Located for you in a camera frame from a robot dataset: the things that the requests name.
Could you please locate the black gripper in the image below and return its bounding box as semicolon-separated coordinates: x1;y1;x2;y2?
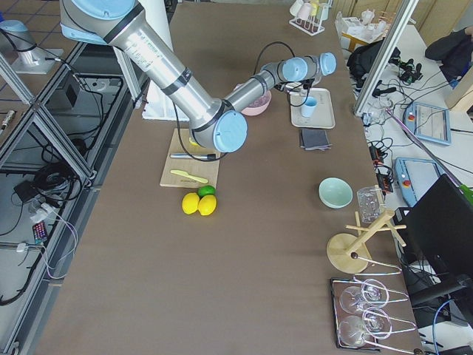
275;78;314;94

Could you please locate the silver metal ice scoop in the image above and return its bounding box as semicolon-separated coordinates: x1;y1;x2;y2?
287;88;310;107

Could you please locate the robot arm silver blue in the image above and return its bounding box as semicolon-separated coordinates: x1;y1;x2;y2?
60;0;336;153

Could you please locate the light blue cup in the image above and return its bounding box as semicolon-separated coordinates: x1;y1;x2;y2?
300;96;318;118

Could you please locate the clear ice cubes pile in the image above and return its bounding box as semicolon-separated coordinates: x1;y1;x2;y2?
254;97;267;107

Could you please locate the pink cup in rack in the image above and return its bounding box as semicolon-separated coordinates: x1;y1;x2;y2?
290;0;312;20

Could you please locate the cream serving tray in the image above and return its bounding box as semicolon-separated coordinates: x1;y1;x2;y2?
290;88;336;129

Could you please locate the pink bowl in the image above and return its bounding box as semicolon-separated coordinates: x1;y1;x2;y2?
231;83;272;116

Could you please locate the grey folded cloth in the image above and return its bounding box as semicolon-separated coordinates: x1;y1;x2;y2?
299;128;331;151

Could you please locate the black backpack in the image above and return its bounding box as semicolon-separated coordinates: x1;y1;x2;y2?
347;40;384;92

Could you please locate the mint green bowl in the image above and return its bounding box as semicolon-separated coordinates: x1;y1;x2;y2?
319;177;353;209

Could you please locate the blue teach pendant far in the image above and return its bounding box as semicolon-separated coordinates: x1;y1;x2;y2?
403;102;452;146

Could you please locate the blue teach pendant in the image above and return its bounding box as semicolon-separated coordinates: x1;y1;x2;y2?
393;157;445;207
403;102;452;146

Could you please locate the half lemon slice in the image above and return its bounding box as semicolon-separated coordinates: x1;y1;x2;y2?
188;137;199;146

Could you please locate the wooden cutting board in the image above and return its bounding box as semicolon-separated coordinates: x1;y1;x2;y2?
160;128;220;189

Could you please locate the blue teach pendant near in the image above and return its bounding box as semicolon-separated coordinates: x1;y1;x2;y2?
393;157;445;207

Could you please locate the green lime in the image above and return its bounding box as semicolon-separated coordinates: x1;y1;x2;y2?
197;185;216;197

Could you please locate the steel muddler black tip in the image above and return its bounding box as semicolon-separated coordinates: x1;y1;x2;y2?
169;153;217;161

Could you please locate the yellow lemon right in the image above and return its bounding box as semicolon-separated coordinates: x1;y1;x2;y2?
197;195;217;216

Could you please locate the yellow lemon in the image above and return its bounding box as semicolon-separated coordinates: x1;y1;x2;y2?
197;195;217;216
181;192;200;214

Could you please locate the yellow lemon left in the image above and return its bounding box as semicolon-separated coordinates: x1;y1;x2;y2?
181;192;200;214

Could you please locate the wooden mug tree stand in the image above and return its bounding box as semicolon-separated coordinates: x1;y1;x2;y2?
327;200;406;274

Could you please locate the black monitor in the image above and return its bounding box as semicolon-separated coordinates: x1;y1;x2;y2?
394;175;472;311

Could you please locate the upside-down wine glass upper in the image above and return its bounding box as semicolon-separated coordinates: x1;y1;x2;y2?
338;279;409;314

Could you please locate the upside-down wine glass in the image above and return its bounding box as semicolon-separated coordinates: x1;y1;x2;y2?
338;307;417;347
338;279;409;314

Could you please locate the black tray with glasses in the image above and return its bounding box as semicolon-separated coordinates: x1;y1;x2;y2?
330;278;418;354

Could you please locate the upside-down wine glass lower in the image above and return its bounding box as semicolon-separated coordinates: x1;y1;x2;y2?
338;307;417;347

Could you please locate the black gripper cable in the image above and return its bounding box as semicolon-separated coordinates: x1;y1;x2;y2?
253;41;296;75

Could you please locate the white wire cup rack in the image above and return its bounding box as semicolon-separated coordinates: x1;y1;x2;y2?
289;1;333;36

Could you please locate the aluminium frame post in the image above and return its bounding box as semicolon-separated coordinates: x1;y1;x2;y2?
353;0;418;117

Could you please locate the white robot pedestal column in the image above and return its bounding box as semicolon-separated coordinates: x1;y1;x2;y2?
114;0;193;121

